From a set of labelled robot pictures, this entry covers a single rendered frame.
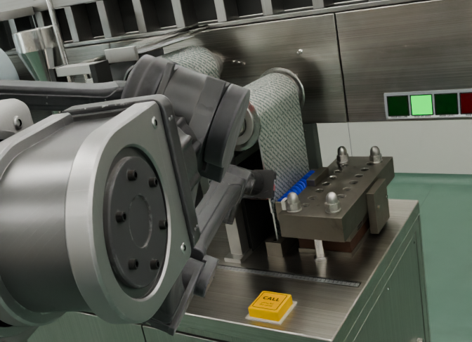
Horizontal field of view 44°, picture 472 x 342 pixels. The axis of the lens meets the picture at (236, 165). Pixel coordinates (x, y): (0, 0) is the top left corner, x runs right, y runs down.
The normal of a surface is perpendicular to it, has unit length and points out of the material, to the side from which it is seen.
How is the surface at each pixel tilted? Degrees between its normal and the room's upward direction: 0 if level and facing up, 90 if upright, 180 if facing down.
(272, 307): 0
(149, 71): 46
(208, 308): 0
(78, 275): 92
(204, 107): 66
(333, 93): 90
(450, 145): 90
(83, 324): 90
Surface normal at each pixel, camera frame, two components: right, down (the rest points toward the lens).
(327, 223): -0.50, 0.36
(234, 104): 0.10, -0.49
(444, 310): -0.18, -0.93
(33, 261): -0.23, 0.26
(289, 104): 0.85, 0.01
